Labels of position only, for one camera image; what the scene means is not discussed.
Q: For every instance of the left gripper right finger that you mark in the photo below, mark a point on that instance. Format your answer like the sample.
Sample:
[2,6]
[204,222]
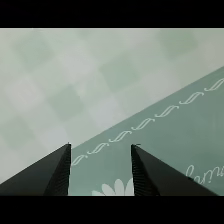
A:
[160,178]

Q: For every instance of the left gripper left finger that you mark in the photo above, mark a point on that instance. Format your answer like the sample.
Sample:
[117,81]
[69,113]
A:
[46,176]

